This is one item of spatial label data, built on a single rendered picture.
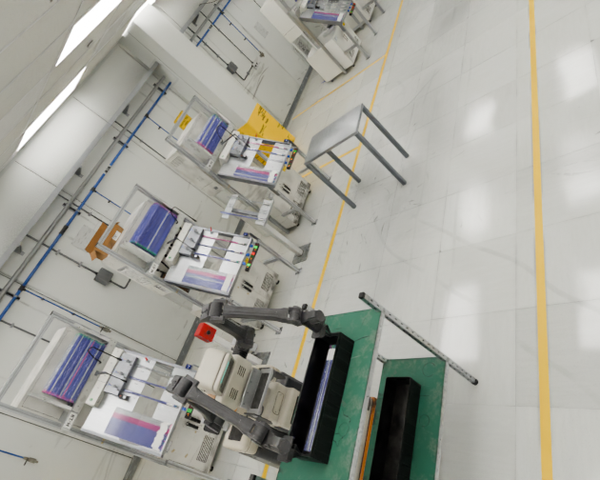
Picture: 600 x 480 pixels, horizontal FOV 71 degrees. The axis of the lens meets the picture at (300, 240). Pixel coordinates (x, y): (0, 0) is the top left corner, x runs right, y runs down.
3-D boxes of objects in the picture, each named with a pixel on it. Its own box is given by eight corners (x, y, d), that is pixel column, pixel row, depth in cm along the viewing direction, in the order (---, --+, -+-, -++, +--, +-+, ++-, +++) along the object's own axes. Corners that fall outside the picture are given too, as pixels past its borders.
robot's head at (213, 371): (198, 391, 227) (190, 383, 215) (212, 354, 239) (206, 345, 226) (222, 398, 224) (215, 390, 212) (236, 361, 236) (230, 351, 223)
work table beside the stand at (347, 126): (406, 184, 424) (355, 130, 387) (352, 209, 470) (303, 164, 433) (409, 154, 450) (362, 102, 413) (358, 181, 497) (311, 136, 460)
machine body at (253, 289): (282, 277, 499) (242, 249, 470) (263, 331, 462) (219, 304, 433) (250, 286, 545) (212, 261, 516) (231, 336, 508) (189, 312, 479)
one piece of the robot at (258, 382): (260, 425, 239) (230, 410, 229) (275, 377, 253) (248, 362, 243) (278, 427, 227) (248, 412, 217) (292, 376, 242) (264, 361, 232)
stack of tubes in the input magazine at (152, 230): (178, 215, 442) (156, 201, 430) (155, 255, 415) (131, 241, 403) (172, 219, 451) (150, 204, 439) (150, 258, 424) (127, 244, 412)
